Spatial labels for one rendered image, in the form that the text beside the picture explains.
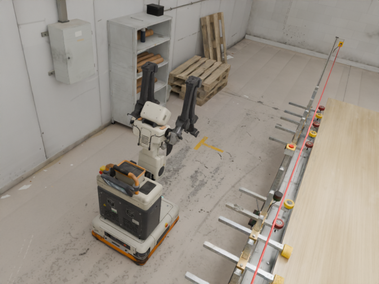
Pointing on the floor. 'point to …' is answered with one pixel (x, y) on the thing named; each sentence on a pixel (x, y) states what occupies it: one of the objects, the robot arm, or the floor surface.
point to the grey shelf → (120, 49)
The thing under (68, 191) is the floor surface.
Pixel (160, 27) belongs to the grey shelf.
